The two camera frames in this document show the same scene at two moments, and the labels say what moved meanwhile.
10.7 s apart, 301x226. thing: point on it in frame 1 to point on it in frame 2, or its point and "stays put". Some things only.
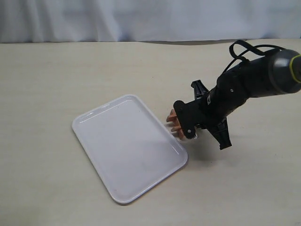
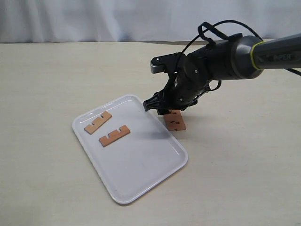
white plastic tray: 130,149 stays put
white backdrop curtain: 26,21 stays put
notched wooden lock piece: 172,117 to 97,122
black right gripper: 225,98 to 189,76
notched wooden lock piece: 177,125 to 113,136
